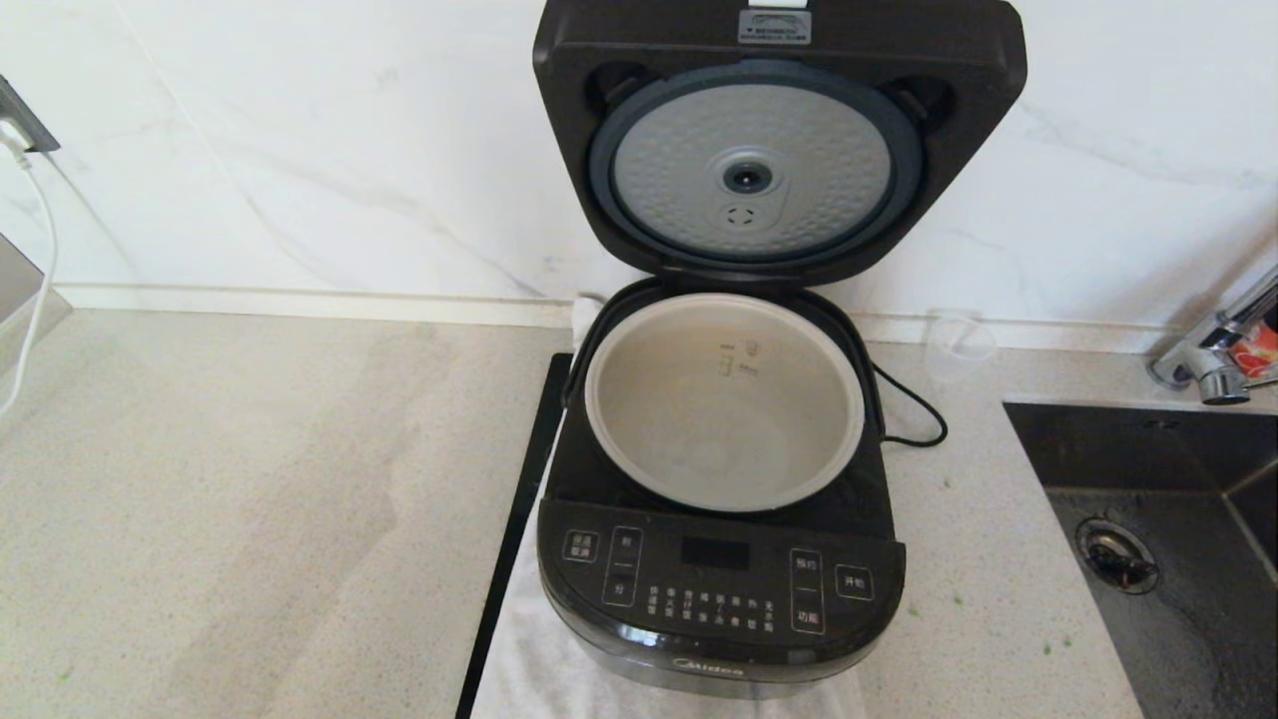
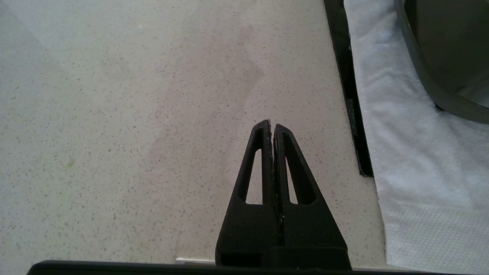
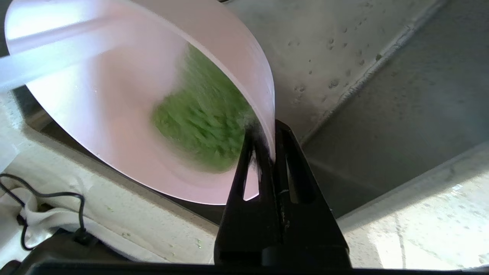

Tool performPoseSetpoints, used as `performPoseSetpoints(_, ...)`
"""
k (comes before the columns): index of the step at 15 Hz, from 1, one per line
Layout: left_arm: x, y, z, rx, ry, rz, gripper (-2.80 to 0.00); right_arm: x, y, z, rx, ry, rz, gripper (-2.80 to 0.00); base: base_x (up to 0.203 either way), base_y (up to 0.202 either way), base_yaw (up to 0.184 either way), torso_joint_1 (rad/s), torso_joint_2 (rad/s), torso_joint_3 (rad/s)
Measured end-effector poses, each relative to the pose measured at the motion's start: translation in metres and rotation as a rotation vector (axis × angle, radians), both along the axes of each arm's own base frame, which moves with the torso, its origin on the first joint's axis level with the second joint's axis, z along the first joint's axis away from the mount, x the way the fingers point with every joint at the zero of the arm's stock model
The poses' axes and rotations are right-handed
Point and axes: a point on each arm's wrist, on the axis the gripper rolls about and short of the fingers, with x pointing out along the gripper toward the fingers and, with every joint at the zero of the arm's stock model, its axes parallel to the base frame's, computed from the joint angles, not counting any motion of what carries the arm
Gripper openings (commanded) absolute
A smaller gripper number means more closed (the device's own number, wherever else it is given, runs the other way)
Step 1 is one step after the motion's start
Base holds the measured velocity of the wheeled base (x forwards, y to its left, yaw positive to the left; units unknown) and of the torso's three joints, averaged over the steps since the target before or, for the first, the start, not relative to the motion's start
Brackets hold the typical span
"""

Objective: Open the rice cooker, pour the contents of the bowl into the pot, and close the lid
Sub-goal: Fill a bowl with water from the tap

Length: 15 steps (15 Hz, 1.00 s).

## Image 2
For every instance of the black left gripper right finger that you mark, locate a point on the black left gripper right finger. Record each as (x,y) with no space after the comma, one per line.
(309,233)

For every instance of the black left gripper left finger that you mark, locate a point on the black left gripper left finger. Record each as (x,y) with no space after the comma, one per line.
(248,233)

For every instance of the black rice cooker body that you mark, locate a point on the black rice cooker body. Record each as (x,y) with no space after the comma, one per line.
(450,49)

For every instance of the white towel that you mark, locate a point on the white towel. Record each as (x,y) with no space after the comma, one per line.
(420,152)

